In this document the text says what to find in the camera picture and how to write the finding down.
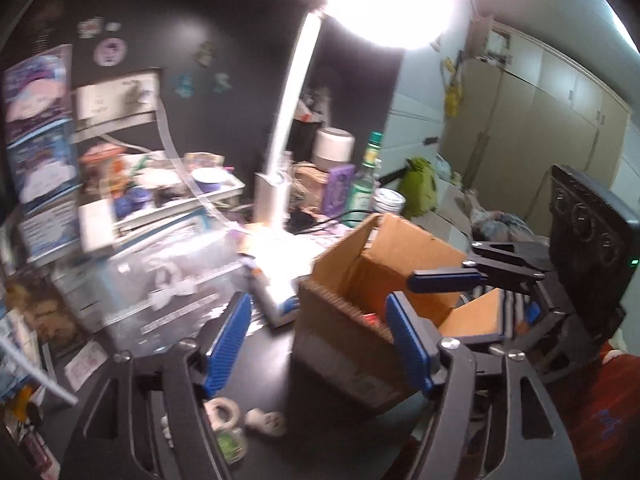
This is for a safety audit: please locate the yellow hanging toy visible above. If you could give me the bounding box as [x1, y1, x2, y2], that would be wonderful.
[441, 57, 463, 118]

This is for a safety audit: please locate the clear plastic storage box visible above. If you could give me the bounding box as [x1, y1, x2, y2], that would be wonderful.
[55, 227, 261, 346]

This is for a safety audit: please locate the blue and white carton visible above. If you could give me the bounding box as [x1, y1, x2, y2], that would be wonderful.
[249, 265, 303, 330]

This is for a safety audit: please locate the pile of clothes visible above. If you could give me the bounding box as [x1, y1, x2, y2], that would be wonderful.
[467, 200, 538, 243]

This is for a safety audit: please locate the beige wardrobe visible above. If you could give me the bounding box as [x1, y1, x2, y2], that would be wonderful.
[440, 20, 633, 238]

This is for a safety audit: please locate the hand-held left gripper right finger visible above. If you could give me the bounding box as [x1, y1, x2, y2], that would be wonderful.
[385, 292, 581, 480]

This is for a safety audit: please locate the pink and white packet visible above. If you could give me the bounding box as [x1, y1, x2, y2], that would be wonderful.
[64, 341, 108, 391]

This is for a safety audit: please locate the green glass bottle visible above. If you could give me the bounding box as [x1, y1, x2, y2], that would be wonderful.
[346, 131, 385, 226]

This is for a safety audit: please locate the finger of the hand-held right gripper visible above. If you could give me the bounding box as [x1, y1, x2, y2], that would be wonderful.
[440, 280, 552, 357]
[407, 241, 552, 294]

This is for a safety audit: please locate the white storage tray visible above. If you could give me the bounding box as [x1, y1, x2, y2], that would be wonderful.
[77, 147, 247, 241]

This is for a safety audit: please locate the purple patterned box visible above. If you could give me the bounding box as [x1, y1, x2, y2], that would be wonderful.
[321, 163, 357, 216]

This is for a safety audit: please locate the black cable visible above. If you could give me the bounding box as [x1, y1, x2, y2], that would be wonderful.
[287, 207, 371, 236]

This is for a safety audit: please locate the red cloth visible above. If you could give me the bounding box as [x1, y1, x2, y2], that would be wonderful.
[550, 342, 640, 480]

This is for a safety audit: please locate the blue printed poster stack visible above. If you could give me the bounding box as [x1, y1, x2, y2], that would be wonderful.
[2, 44, 83, 263]

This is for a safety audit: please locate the small white figurine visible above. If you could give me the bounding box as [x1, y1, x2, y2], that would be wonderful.
[244, 407, 287, 438]

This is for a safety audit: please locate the brown cardboard box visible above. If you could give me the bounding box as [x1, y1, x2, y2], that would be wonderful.
[290, 213, 505, 415]

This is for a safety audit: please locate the white tape ring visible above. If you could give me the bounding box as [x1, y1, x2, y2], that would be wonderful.
[204, 397, 243, 431]

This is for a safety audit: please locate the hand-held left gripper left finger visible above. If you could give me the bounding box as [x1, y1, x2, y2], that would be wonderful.
[60, 291, 252, 480]

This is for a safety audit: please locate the white wall board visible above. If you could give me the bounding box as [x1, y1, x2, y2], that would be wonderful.
[74, 69, 162, 133]

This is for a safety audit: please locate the round purple wall sticker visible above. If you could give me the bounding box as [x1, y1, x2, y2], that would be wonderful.
[95, 39, 128, 67]

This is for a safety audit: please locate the white desk lamp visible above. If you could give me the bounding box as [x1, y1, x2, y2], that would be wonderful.
[252, 0, 458, 233]

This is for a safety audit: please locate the green plush toy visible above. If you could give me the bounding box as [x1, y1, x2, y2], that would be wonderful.
[397, 157, 440, 218]

